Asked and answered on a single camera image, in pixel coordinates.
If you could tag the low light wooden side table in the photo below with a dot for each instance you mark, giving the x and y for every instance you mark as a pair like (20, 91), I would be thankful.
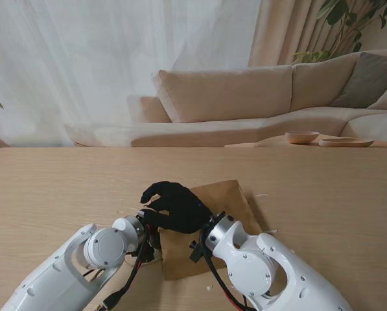
(274, 142)

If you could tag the beige corner sofa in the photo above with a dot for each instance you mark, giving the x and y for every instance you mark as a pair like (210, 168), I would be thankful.
(225, 94)

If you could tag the green leafy houseplant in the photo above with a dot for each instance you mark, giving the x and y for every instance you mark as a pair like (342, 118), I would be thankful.
(337, 13)

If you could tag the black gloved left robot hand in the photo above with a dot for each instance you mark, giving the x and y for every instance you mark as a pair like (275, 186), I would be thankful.
(153, 241)

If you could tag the light wooden bowl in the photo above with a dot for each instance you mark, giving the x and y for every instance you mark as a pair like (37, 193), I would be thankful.
(301, 136)

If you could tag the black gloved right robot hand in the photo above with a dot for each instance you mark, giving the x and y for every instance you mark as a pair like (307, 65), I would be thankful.
(180, 210)

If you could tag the brown paper bag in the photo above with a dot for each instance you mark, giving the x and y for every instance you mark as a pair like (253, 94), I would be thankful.
(180, 256)

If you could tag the beige drape curtain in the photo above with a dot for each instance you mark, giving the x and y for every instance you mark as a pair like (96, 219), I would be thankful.
(287, 32)

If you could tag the thin white paper strip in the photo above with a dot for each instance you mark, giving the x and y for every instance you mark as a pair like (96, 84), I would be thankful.
(272, 231)

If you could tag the white sheer curtain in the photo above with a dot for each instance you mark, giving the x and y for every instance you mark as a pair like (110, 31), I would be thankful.
(83, 64)

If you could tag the shallow light wooden dish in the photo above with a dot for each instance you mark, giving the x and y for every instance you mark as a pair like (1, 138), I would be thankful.
(345, 142)

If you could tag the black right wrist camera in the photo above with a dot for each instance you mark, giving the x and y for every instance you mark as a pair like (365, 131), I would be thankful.
(197, 251)

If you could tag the grey sofa cushion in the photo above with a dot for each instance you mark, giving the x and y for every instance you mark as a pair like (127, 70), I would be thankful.
(365, 81)

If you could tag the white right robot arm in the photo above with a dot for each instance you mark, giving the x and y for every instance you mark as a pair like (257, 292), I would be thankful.
(264, 269)

